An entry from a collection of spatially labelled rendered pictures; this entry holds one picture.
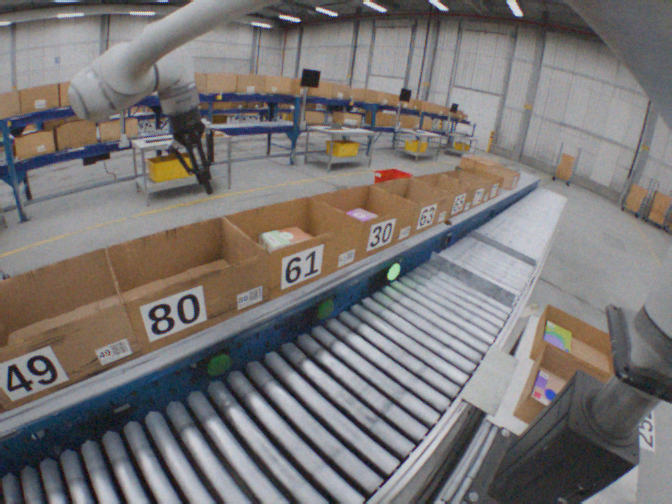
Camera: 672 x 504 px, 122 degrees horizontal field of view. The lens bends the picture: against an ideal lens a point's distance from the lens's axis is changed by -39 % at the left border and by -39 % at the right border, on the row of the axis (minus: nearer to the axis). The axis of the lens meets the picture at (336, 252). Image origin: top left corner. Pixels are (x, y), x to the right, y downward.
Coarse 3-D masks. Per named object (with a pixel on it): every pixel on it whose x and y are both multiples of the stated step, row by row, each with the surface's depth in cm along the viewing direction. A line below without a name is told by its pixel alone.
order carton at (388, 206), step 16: (336, 192) 133; (352, 192) 141; (368, 192) 150; (384, 192) 143; (336, 208) 138; (352, 208) 147; (368, 208) 153; (384, 208) 146; (400, 208) 139; (416, 208) 132; (368, 224) 109; (400, 224) 127; (368, 240) 114; (400, 240) 133; (368, 256) 119
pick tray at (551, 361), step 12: (552, 348) 85; (540, 360) 80; (552, 360) 86; (564, 360) 82; (552, 372) 86; (564, 372) 83; (588, 372) 76; (528, 384) 77; (528, 396) 69; (516, 408) 73; (528, 408) 69; (540, 408) 66; (528, 420) 69
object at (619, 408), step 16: (608, 304) 42; (608, 320) 39; (624, 352) 31; (624, 368) 29; (608, 384) 38; (624, 384) 33; (640, 384) 26; (656, 384) 25; (608, 400) 36; (624, 400) 32; (640, 400) 30; (656, 400) 28; (608, 416) 35; (624, 416) 32; (640, 416) 30; (608, 432) 34; (624, 432) 32
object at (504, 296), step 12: (432, 252) 146; (432, 264) 148; (444, 264) 143; (456, 264) 138; (456, 276) 140; (468, 276) 135; (480, 276) 131; (480, 288) 132; (492, 288) 128; (504, 288) 124; (504, 300) 125
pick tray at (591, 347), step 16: (544, 320) 99; (560, 320) 106; (576, 320) 101; (576, 336) 103; (592, 336) 98; (608, 336) 93; (576, 352) 95; (592, 352) 95; (608, 352) 93; (592, 368) 78; (608, 368) 87
